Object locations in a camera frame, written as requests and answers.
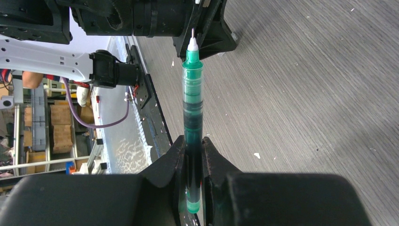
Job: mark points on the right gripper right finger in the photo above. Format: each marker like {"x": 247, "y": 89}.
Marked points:
{"x": 216, "y": 197}

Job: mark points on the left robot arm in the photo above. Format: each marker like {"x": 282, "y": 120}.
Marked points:
{"x": 26, "y": 23}

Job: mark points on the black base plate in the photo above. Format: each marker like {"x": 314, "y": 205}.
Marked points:
{"x": 153, "y": 122}

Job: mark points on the green gel pen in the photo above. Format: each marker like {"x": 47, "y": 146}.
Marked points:
{"x": 192, "y": 84}

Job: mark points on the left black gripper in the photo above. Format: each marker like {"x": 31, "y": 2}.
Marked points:
{"x": 159, "y": 18}

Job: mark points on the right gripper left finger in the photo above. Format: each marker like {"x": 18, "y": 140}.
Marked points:
{"x": 160, "y": 202}

